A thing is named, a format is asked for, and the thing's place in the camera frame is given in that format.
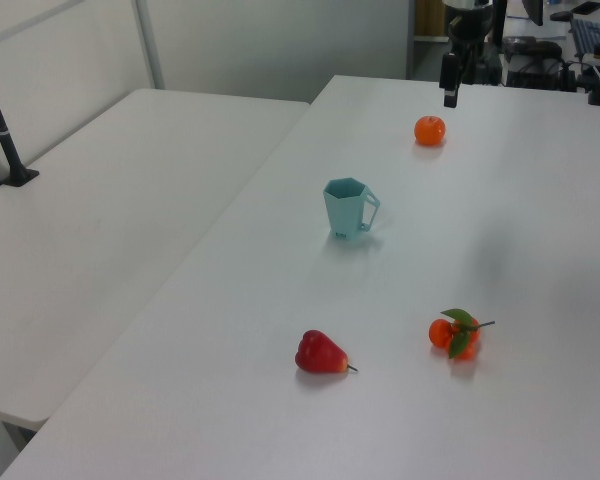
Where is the white side table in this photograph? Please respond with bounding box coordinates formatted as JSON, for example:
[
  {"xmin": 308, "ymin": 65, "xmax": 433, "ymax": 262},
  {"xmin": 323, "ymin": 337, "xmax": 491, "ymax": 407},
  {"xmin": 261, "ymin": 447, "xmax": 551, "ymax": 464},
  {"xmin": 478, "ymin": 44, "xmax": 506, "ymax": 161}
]
[{"xmin": 0, "ymin": 88, "xmax": 312, "ymax": 430}]

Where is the light blue hexagonal mug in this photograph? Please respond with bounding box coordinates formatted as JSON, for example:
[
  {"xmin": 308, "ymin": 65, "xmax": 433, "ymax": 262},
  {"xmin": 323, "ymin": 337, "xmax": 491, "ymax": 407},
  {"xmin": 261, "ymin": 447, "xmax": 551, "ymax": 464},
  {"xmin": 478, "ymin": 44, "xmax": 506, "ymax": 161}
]
[{"xmin": 322, "ymin": 177, "xmax": 382, "ymax": 244}]

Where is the black vertical pole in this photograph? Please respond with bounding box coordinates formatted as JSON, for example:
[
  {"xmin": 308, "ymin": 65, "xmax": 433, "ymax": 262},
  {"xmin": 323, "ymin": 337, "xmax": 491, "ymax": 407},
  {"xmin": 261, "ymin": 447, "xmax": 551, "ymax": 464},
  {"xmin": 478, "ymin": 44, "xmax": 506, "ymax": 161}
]
[{"xmin": 490, "ymin": 0, "xmax": 509, "ymax": 51}]

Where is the black electronic equipment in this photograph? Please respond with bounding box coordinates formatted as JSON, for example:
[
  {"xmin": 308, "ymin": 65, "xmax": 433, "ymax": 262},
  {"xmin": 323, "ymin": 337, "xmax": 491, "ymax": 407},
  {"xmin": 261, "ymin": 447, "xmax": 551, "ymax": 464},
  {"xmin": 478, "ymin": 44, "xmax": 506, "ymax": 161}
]
[{"xmin": 502, "ymin": 38, "xmax": 589, "ymax": 91}]

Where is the orange toy tangerine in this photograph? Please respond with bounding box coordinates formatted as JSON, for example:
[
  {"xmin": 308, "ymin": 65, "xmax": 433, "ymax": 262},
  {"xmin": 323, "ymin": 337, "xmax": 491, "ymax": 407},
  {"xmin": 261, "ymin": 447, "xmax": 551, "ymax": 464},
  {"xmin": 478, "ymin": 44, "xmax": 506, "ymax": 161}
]
[{"xmin": 413, "ymin": 114, "xmax": 448, "ymax": 147}]

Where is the red toy pear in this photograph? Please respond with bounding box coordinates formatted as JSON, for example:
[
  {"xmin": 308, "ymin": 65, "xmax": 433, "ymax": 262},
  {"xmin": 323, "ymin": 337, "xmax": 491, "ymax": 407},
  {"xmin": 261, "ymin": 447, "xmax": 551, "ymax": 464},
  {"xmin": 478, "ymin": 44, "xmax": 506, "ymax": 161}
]
[{"xmin": 294, "ymin": 329, "xmax": 360, "ymax": 375}]

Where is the toy tangerine cluster with leaves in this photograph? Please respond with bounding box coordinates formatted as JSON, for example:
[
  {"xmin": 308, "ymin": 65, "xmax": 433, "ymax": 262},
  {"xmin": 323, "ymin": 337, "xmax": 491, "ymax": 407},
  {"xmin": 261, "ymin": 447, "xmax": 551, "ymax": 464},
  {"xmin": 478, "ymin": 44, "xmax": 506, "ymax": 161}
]
[{"xmin": 428, "ymin": 308, "xmax": 497, "ymax": 362}]

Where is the black monitor stand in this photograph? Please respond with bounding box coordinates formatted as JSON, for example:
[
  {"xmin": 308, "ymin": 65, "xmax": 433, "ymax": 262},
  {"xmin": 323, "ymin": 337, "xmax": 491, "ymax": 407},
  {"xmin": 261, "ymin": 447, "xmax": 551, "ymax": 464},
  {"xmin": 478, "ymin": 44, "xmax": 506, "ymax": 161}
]
[{"xmin": 521, "ymin": 0, "xmax": 545, "ymax": 27}]

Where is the white partition post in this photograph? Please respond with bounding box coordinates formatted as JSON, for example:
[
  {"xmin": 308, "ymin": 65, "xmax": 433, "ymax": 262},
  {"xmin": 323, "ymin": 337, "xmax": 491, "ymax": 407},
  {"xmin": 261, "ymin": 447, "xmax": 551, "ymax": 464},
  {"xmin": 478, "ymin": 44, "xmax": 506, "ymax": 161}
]
[{"xmin": 133, "ymin": 0, "xmax": 167, "ymax": 91}]

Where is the dark computer keyboard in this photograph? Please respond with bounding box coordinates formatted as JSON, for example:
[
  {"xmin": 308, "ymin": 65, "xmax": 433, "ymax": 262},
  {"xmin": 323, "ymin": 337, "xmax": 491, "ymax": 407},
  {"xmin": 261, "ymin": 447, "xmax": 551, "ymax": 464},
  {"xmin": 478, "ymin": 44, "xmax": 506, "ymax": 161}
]
[{"xmin": 568, "ymin": 18, "xmax": 600, "ymax": 52}]

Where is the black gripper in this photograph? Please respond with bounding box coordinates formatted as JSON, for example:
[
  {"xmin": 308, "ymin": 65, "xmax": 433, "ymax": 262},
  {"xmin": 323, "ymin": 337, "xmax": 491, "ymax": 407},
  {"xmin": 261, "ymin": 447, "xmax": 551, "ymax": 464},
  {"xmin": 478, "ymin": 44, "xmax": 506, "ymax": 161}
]
[{"xmin": 439, "ymin": 10, "xmax": 494, "ymax": 109}]

